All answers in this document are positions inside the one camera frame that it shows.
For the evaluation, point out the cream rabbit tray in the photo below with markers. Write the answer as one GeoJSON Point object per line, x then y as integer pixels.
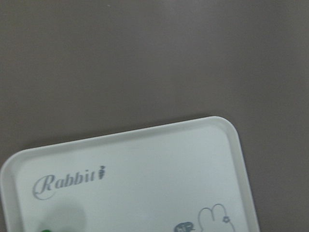
{"type": "Point", "coordinates": [182, 177]}

